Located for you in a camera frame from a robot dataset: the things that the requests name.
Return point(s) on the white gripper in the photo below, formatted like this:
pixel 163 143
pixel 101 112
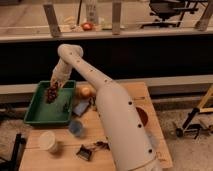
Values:
pixel 61 73

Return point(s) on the dark purple grape bunch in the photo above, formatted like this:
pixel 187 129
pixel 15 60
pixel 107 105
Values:
pixel 52 93

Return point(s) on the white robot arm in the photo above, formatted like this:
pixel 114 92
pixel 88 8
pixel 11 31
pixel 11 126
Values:
pixel 128 141

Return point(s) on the green plastic tray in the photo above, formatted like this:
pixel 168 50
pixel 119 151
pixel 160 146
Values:
pixel 41 113

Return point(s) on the yellow onion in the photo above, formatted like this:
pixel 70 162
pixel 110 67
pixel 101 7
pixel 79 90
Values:
pixel 85 92

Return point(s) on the blue sponge block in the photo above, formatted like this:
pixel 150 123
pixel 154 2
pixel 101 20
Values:
pixel 80 109

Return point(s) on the red apple on shelf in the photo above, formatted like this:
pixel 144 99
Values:
pixel 87 26

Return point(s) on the blue plastic cup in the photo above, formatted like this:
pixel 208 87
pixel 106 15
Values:
pixel 76 128

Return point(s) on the white plastic cup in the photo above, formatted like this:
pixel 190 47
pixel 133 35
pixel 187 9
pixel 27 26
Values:
pixel 48 142

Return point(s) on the black brush tool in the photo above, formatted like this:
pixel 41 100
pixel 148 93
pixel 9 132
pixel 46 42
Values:
pixel 85 152

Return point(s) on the orange bowl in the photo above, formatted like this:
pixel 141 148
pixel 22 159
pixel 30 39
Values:
pixel 143 115

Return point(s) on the black office chair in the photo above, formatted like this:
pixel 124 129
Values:
pixel 165 9

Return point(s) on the yellow black tool stand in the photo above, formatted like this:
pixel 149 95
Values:
pixel 196 128

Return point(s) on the black chair frame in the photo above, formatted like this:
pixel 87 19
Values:
pixel 10 165

